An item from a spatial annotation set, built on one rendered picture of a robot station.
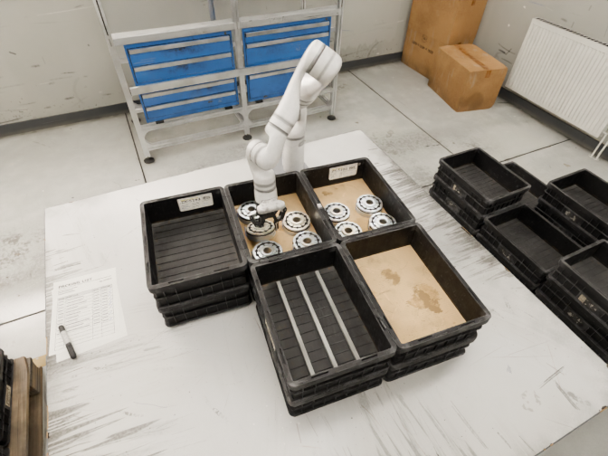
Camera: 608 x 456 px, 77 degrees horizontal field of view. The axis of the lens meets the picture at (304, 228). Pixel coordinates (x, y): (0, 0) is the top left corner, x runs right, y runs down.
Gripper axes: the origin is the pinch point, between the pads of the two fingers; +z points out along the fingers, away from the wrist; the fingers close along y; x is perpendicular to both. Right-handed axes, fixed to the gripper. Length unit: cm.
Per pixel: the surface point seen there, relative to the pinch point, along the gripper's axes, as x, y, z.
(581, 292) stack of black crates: 46, -121, 36
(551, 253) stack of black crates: 17, -142, 52
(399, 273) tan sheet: 31.0, -36.5, 4.9
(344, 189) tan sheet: -14.9, -36.3, 4.2
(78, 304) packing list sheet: -1, 69, 15
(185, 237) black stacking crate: -8.3, 29.1, 3.3
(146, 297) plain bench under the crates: 3.4, 47.2, 16.0
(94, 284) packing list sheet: -8, 64, 15
